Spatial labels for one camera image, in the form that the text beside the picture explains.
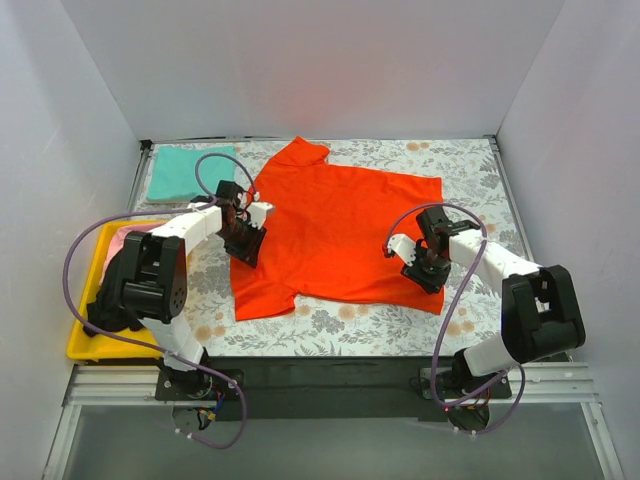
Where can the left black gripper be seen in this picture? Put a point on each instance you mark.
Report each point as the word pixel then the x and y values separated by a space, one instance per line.
pixel 248 244

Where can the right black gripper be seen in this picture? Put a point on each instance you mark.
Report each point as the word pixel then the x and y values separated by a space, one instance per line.
pixel 423 276

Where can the orange t shirt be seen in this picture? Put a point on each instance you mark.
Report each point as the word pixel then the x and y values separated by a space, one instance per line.
pixel 325 238

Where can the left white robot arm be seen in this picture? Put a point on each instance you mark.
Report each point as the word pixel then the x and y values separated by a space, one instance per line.
pixel 151 283

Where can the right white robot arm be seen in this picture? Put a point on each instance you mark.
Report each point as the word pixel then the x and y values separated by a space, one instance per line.
pixel 539 317

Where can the floral patterned table mat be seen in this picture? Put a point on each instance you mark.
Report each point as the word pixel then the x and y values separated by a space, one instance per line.
pixel 472 177

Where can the folded teal t shirt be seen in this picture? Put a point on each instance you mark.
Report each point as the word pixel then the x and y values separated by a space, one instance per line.
pixel 173 177

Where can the pink t shirt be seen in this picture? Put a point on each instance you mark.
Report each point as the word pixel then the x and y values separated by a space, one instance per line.
pixel 117 241

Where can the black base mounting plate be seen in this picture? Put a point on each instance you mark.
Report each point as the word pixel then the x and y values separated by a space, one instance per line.
pixel 321 387

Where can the black t shirt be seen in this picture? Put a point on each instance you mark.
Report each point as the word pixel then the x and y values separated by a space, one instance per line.
pixel 106 312

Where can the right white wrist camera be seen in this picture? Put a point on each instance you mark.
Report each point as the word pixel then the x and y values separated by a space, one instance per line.
pixel 403 247

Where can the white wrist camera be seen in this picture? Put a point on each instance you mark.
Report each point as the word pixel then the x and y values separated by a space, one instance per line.
pixel 403 247
pixel 258 212

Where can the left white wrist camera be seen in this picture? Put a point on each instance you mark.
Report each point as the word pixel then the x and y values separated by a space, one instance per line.
pixel 258 212

